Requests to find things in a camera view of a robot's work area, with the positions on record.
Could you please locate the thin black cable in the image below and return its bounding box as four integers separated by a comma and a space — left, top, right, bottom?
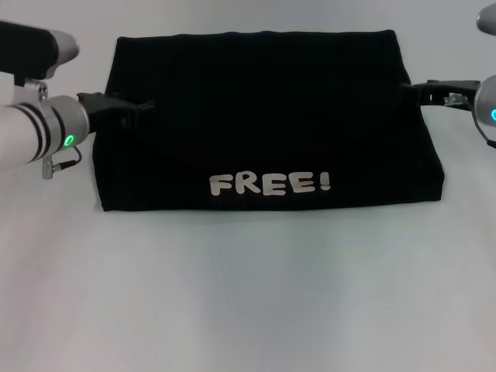
50, 146, 83, 168
473, 115, 496, 149

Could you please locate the black t-shirt with FREE print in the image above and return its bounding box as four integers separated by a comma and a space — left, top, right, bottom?
92, 29, 445, 213

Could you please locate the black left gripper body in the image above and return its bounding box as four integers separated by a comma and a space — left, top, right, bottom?
76, 91, 131, 132

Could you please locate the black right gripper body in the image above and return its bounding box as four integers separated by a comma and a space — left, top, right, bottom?
420, 79, 481, 110

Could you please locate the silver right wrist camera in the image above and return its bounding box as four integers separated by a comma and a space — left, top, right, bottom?
475, 0, 496, 38

